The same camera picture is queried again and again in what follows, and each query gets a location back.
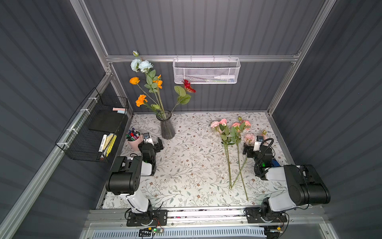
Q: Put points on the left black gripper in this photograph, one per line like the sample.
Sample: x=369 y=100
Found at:
x=156 y=143

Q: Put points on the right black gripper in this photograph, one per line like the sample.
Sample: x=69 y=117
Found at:
x=249 y=149

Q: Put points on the pink peony flower stem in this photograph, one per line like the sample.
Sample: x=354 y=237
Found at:
x=249 y=138

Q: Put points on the small pink carnation stem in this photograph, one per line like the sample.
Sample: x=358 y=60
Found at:
x=222 y=129

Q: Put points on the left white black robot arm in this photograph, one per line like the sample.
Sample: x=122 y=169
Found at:
x=124 y=181

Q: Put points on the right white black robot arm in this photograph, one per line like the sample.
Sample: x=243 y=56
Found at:
x=304 y=187

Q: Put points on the dark glass vase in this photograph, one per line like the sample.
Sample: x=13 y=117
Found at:
x=167 y=129

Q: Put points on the pink pen cup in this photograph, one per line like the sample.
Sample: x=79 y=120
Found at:
x=134 y=138

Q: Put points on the blue stapler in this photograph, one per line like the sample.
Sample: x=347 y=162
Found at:
x=275 y=163

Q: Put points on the orange flower stem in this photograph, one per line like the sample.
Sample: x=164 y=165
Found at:
x=144 y=99

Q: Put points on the yellow highlighter pack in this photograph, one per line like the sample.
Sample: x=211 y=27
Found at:
x=109 y=143

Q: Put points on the red zinnia flower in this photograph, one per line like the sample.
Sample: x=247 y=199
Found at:
x=183 y=93

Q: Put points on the white tube in basket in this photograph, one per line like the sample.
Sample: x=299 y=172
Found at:
x=227 y=78

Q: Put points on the light blue flower stem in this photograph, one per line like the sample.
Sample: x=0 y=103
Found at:
x=143 y=66

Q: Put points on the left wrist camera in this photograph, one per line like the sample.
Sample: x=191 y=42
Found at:
x=147 y=138

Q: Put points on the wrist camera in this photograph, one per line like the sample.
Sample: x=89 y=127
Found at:
x=258 y=141
x=147 y=138

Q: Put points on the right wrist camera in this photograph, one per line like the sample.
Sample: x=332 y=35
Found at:
x=258 y=141

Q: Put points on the black wire wall basket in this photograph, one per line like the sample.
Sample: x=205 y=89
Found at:
x=99 y=115

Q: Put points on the white wire wall basket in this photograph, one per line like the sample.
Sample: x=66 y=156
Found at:
x=203 y=70

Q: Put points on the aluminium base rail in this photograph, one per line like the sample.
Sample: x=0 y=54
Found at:
x=232 y=222

